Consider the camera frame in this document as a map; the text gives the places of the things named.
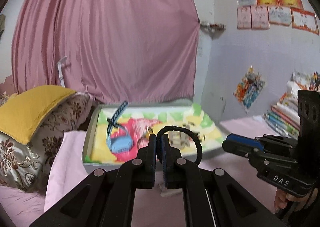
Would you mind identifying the stack of books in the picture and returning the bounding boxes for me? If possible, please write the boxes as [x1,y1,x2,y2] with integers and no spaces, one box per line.
[264,71,319,139]

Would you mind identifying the floral brocade pillow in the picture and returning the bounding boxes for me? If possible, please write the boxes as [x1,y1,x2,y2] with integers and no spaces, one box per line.
[1,93,93,192]

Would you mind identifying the blue watch with strap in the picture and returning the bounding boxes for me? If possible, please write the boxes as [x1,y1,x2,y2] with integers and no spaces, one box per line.
[106,101,133,154]

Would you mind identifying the yellow pillow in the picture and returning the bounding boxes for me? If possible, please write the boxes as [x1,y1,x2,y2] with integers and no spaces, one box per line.
[1,85,76,145]

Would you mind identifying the wall certificates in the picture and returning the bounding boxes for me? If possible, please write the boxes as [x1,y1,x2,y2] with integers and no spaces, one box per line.
[237,0,319,35]

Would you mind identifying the colourful wall drawing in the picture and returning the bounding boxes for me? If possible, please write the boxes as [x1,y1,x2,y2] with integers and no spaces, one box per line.
[233,66,266,113]

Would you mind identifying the black spiral hair tie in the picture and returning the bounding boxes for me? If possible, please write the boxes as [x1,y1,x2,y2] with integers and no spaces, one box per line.
[155,125,203,167]

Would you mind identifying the pink curtain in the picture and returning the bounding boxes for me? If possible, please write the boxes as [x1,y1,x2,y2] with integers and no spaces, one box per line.
[12,0,200,103]

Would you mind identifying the white window handle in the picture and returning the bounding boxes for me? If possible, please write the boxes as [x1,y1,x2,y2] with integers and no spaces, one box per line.
[57,56,67,87]

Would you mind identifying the pink bed sheet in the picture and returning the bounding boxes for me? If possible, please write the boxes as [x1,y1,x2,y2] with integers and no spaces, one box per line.
[0,114,283,227]

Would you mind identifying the pink folded blanket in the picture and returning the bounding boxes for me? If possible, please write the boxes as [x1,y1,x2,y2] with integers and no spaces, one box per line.
[44,131,88,211]

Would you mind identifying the person's right hand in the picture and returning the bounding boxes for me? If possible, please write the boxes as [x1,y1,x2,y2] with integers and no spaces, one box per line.
[274,189,318,212]

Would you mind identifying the brown hair tie yellow bead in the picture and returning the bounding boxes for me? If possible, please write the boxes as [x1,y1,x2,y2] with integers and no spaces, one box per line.
[137,127,153,149]

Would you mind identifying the grey tray box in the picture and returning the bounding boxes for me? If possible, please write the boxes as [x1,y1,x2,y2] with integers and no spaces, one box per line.
[81,103,227,173]

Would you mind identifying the white hair clip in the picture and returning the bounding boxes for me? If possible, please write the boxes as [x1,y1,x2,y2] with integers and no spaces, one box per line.
[168,131,190,149]

